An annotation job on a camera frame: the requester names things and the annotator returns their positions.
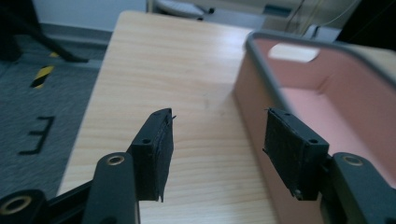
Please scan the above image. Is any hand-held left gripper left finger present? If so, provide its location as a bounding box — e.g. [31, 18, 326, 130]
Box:
[127, 107, 175, 203]

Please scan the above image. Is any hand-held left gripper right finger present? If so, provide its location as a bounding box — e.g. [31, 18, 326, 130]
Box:
[262, 107, 331, 202]

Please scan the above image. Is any pink storage box grey rim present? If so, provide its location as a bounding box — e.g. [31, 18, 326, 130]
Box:
[233, 30, 396, 224]

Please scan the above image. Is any white round base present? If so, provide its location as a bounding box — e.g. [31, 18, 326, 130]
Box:
[153, 0, 207, 20]

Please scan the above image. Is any black stand leg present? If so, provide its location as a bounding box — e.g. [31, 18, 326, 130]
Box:
[0, 0, 90, 63]

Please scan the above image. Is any thin cable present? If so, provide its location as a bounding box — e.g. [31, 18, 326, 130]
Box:
[284, 0, 316, 34]

